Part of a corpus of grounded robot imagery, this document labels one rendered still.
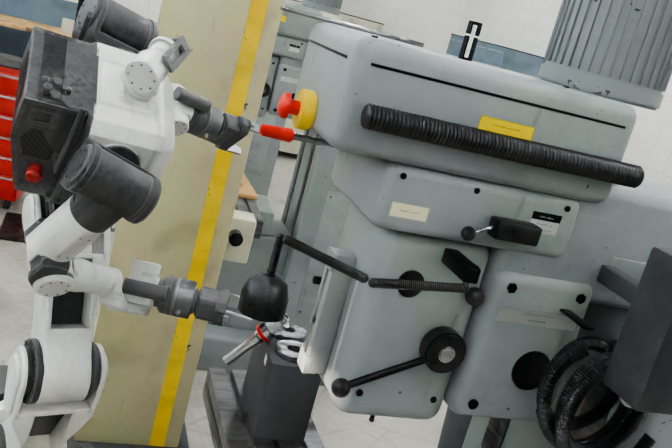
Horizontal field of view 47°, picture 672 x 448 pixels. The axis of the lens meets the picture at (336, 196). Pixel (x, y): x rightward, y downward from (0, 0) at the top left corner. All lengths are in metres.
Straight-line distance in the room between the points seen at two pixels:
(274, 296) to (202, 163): 1.84
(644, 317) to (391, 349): 0.38
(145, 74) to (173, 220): 1.56
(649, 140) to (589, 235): 6.11
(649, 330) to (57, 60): 1.13
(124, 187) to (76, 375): 0.55
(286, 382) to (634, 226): 0.83
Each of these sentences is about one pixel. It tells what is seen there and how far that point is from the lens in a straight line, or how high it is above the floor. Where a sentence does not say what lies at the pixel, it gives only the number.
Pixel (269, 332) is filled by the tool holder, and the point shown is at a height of 1.18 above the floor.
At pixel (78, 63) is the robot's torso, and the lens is 1.59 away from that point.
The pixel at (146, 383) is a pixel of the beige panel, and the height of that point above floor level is 0.31.
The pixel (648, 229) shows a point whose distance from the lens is 1.36.
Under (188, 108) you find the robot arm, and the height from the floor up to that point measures 1.59.
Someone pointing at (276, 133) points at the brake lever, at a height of 1.70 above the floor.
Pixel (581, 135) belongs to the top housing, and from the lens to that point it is 1.21.
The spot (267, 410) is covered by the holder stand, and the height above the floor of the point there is 1.04.
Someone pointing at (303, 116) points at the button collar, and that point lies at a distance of 1.13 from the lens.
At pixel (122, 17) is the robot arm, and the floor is 1.78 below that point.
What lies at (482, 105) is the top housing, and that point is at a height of 1.84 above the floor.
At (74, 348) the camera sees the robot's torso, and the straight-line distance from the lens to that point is 1.82.
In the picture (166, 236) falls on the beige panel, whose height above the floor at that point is 0.94.
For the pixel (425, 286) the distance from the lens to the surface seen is 1.09.
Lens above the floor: 1.91
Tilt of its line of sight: 13 degrees down
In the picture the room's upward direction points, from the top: 15 degrees clockwise
